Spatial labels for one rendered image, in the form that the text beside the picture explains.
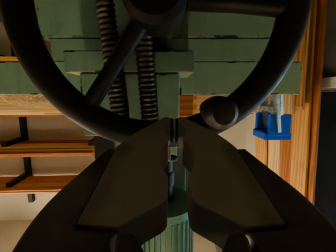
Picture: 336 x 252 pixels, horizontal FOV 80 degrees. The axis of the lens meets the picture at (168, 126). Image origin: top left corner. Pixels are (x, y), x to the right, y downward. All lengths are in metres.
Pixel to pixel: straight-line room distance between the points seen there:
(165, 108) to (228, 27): 0.20
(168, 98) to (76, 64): 0.13
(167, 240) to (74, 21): 0.53
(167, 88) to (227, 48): 0.16
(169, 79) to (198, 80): 0.11
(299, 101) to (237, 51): 1.37
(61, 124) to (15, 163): 0.86
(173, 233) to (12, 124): 3.08
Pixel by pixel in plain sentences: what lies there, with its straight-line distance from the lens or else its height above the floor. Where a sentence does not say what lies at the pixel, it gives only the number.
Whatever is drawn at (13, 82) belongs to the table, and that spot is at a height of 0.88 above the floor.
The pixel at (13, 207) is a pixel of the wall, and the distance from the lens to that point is 3.84.
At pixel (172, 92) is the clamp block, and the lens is 0.29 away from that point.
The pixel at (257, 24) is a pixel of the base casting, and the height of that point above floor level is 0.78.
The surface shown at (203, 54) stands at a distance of 0.39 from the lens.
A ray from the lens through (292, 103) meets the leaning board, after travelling 1.76.
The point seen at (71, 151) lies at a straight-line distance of 2.62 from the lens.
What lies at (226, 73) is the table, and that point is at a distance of 0.40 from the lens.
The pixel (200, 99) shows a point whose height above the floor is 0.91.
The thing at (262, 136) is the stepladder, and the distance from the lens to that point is 1.30.
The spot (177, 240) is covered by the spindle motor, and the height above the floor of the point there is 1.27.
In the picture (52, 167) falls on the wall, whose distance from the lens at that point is 3.33.
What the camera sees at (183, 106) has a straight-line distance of 0.49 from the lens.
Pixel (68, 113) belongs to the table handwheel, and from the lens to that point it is 0.22.
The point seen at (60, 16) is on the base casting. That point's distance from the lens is 0.45.
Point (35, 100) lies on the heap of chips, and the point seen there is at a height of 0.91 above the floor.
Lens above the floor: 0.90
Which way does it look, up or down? 9 degrees up
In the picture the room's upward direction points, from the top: 180 degrees clockwise
